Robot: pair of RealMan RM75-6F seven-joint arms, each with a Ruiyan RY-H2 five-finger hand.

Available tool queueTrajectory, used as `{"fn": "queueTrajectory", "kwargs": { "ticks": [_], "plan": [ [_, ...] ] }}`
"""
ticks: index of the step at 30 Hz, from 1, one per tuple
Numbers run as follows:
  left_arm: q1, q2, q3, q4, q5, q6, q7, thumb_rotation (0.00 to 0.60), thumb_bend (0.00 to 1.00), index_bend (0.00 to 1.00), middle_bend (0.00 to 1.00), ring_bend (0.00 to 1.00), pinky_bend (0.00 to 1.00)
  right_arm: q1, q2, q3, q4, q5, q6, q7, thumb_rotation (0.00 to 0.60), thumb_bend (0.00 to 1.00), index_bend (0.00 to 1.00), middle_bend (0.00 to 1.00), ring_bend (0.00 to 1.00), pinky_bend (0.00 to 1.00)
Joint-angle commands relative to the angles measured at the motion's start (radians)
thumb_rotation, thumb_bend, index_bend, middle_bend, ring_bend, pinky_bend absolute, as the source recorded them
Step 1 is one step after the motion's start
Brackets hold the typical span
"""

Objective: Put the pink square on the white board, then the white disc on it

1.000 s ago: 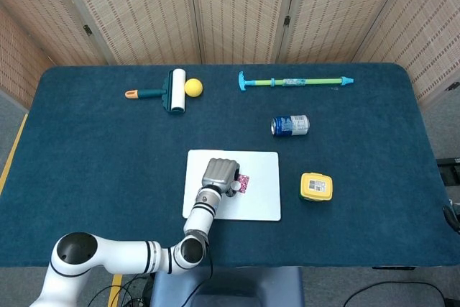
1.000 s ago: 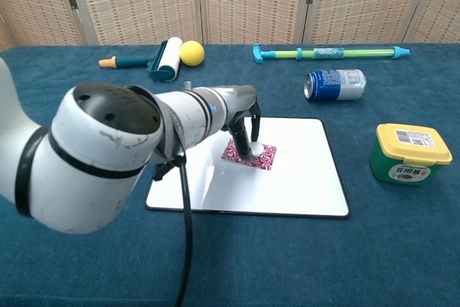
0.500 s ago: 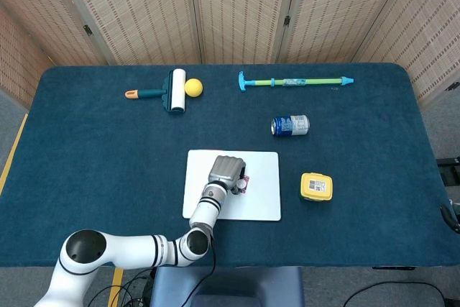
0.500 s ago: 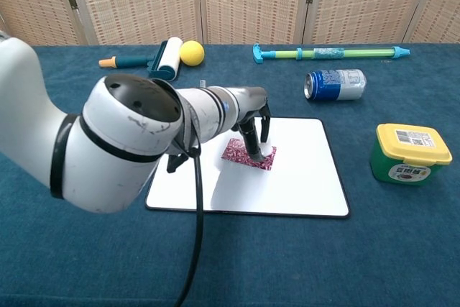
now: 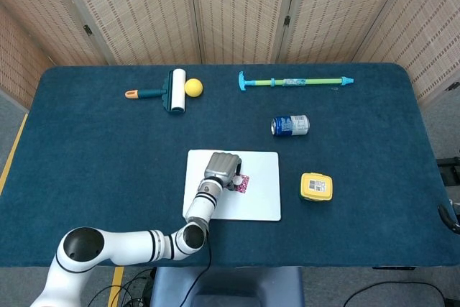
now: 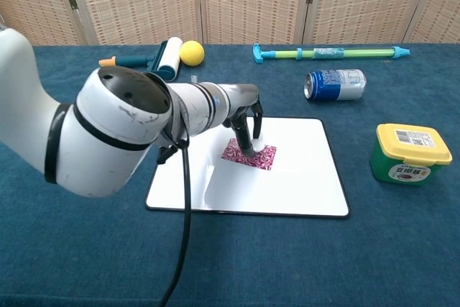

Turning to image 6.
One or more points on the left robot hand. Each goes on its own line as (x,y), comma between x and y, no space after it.
(244,95)

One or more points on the pink patterned card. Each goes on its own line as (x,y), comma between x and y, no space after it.
(267,159)

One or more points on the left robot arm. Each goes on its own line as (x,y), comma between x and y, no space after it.
(108,134)

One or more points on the white magnetic board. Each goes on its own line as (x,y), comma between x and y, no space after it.
(305,184)

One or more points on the yellow foam ball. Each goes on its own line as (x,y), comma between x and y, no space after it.
(192,53)

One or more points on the teal lint roller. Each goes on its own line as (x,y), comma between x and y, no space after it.
(170,53)

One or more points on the blue silver drink can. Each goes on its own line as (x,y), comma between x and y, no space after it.
(336,86)

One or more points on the woven folding screen panel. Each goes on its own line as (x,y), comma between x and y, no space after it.
(140,1)
(363,1)
(251,1)
(32,1)
(442,5)

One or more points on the green blue water pump toy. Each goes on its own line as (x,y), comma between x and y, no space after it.
(359,53)

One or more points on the dark blue tablecloth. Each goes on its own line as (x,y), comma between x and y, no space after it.
(287,260)

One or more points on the yellow tape measure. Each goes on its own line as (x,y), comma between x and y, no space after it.
(406,156)

